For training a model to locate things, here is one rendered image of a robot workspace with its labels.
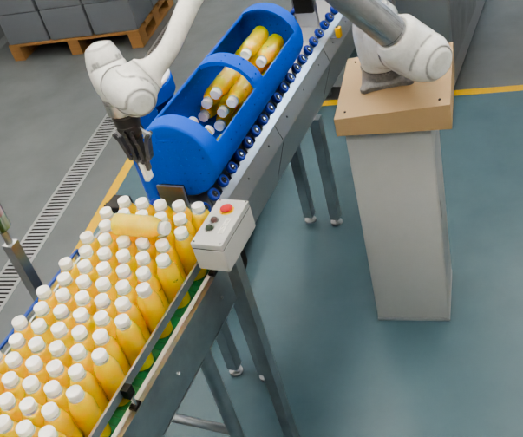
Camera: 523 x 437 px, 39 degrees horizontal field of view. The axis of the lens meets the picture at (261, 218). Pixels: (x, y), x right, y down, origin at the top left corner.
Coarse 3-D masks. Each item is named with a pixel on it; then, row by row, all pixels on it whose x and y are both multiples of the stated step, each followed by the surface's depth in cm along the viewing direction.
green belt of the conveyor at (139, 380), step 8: (200, 280) 226; (192, 288) 224; (192, 296) 222; (176, 312) 218; (184, 312) 217; (176, 320) 215; (168, 336) 211; (160, 344) 209; (152, 352) 208; (160, 352) 207; (136, 376) 202; (144, 376) 201; (136, 384) 200; (136, 392) 198; (120, 408) 195; (112, 416) 193; (120, 416) 193; (112, 424) 191; (112, 432) 189
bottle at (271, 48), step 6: (270, 36) 293; (276, 36) 293; (270, 42) 289; (276, 42) 290; (282, 42) 294; (264, 48) 287; (270, 48) 287; (276, 48) 289; (258, 54) 286; (264, 54) 285; (270, 54) 286; (276, 54) 290; (270, 60) 287
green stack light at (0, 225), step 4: (4, 212) 222; (4, 216) 222; (0, 220) 221; (4, 220) 222; (8, 220) 224; (0, 224) 221; (4, 224) 222; (8, 224) 224; (0, 228) 222; (4, 228) 222; (8, 228) 223; (0, 232) 222
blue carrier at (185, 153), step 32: (288, 32) 298; (224, 64) 263; (288, 64) 288; (192, 96) 277; (256, 96) 263; (160, 128) 237; (192, 128) 236; (224, 128) 280; (160, 160) 247; (192, 160) 242; (224, 160) 246; (192, 192) 252
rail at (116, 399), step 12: (192, 276) 218; (180, 288) 213; (180, 300) 213; (168, 312) 208; (156, 336) 203; (144, 348) 198; (144, 360) 198; (132, 372) 193; (120, 396) 189; (108, 408) 185; (108, 420) 186; (96, 432) 181
